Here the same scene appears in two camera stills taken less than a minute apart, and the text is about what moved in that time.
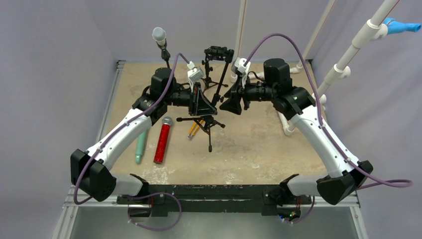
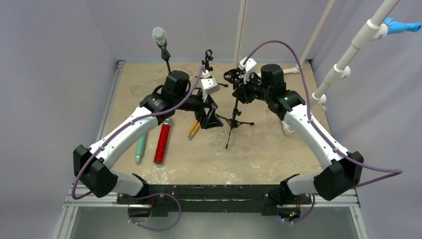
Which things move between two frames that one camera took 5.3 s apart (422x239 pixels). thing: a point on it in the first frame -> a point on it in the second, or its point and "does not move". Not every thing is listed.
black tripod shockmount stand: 220,54 -> 233,76
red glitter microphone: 161,147 does not move
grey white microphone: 158,34 does not move
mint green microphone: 141,145 does not move
